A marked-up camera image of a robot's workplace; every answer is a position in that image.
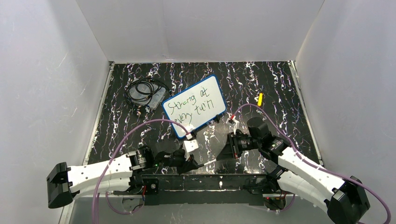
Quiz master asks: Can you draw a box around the white marker pen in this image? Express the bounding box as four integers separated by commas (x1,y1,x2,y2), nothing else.
203,159,217,166

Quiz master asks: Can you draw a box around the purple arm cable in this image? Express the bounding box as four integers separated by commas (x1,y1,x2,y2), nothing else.
232,103,391,224
92,119,191,224

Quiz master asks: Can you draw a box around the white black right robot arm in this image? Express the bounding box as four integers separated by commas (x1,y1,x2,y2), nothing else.
216,117,370,224

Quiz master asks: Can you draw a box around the black ethernet cable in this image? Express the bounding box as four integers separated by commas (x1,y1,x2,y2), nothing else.
124,77,172,107

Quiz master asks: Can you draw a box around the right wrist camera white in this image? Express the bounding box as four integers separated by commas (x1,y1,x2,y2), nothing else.
226,115,240,134

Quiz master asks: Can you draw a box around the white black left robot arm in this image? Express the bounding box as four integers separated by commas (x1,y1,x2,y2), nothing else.
46,145,201,209

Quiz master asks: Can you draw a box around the aluminium frame rail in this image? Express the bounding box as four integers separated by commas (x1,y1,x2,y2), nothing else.
58,175,352,224

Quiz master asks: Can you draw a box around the blue framed whiteboard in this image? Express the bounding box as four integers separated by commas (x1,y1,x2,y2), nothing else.
162,75,226,139

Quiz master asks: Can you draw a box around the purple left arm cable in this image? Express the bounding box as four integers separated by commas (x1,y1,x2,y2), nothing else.
92,119,191,224

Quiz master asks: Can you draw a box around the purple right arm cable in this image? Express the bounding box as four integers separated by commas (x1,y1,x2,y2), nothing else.
232,103,391,224

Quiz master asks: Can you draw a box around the clear plastic parts box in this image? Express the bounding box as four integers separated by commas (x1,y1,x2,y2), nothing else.
126,80,167,110

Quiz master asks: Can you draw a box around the yellow handled screwdriver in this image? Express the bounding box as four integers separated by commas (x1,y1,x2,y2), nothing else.
257,93,263,107

